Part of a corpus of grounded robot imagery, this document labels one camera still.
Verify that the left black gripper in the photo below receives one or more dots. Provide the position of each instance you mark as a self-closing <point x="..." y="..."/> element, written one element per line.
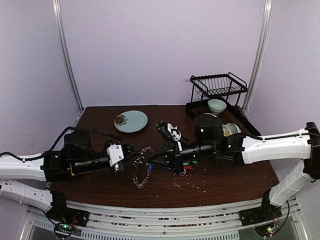
<point x="118" y="167"/>

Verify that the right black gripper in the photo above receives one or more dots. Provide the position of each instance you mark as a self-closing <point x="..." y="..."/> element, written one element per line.
<point x="173" y="155"/>

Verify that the pile of tagged keys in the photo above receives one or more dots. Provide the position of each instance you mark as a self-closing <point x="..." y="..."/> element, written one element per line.
<point x="186" y="168"/>

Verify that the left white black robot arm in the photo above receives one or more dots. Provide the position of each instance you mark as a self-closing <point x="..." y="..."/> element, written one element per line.
<point x="75" y="158"/>

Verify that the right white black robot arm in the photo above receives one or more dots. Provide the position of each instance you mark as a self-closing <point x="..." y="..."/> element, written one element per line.
<point x="242" y="149"/>

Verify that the teal flower plate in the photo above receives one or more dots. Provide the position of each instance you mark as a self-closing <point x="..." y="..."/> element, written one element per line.
<point x="131" y="121"/>

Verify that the yellow patterned bowl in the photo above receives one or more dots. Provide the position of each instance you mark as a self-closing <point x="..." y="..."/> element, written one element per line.
<point x="226" y="131"/>

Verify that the light green bowl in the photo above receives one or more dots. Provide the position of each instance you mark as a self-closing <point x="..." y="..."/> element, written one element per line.
<point x="216" y="106"/>

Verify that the left green led board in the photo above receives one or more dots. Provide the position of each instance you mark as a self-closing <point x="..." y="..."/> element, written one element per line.
<point x="63" y="228"/>

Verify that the green led board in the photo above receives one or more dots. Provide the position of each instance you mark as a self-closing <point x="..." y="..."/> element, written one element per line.
<point x="267" y="230"/>
<point x="63" y="228"/>

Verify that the right green led board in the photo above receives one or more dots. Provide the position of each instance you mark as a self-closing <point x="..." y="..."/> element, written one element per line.
<point x="267" y="230"/>

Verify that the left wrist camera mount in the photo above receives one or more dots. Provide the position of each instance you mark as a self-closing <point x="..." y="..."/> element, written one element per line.
<point x="115" y="153"/>

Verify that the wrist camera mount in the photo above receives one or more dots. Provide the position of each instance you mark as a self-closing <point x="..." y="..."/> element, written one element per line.
<point x="175" y="134"/>
<point x="115" y="153"/>

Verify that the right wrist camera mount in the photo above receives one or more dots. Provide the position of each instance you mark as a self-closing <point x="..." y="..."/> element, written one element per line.
<point x="175" y="134"/>

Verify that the black wire dish rack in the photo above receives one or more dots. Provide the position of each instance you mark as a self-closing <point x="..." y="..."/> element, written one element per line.
<point x="226" y="87"/>

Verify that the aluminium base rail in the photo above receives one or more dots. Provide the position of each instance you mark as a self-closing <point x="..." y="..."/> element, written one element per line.
<point x="215" y="222"/>

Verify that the left aluminium frame post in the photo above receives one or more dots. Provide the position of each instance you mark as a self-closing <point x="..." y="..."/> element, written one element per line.
<point x="65" y="53"/>

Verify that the aluminium frame post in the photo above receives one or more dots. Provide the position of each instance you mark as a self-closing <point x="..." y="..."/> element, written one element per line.
<point x="65" y="53"/>
<point x="260" y="52"/>

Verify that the right aluminium frame post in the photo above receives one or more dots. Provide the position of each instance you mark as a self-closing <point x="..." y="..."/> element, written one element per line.
<point x="260" y="52"/>

